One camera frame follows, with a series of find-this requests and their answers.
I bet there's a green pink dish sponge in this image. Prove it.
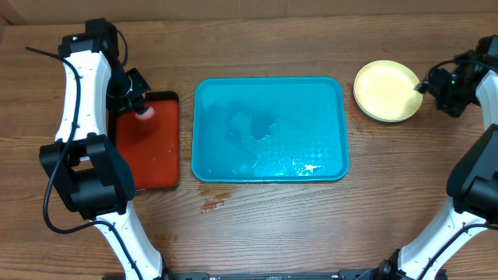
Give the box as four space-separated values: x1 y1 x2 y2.
135 107 155 121

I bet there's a yellow plate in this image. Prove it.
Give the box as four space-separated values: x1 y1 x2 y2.
353 60 423 123

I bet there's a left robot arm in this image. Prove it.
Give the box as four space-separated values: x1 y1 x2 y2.
39 18 171 279

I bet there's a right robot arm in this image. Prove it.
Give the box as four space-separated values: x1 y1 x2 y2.
360 35 497 280

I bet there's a red black lacquer tray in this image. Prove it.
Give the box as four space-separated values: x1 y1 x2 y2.
108 91 180 190

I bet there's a teal plastic serving tray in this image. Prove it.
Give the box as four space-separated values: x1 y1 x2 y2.
191 76 350 183

